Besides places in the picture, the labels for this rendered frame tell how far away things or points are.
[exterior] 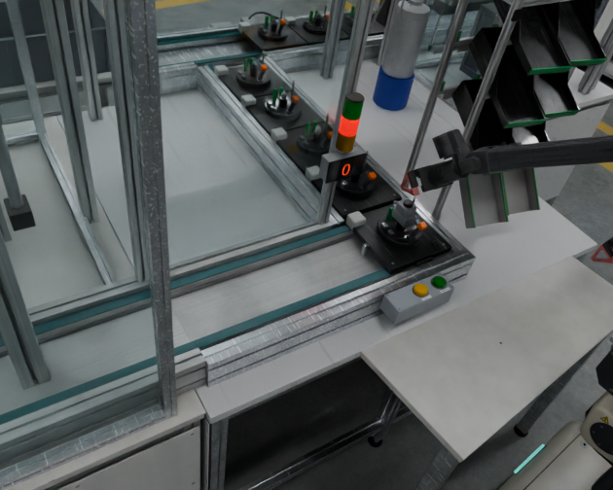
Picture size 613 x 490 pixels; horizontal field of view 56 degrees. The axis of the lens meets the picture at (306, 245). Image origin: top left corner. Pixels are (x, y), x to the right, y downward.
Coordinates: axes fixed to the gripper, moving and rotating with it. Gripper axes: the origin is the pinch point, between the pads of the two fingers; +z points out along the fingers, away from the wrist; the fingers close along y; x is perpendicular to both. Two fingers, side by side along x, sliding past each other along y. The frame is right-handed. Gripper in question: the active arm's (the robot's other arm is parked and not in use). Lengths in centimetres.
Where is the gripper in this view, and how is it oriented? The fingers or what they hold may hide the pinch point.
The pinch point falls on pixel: (415, 183)
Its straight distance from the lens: 168.2
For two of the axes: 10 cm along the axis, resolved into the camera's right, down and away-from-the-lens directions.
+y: -8.5, 2.8, -4.4
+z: -4.3, 1.1, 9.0
